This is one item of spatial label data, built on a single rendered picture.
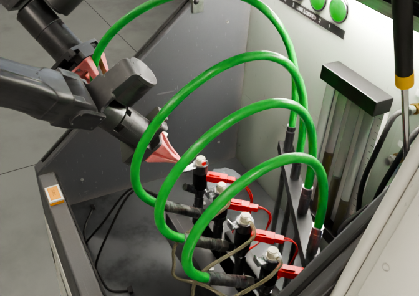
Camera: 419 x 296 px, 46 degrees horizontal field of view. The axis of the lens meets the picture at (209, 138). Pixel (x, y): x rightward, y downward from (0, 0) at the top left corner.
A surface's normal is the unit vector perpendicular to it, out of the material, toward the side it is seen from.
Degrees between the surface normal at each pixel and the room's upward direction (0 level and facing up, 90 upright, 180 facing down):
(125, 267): 0
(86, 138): 90
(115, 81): 50
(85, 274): 0
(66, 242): 0
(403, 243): 76
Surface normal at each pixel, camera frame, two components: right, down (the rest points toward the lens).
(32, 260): 0.05, -0.80
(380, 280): -0.85, 0.04
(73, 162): 0.46, 0.54
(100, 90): -0.48, -0.11
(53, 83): 0.73, -0.61
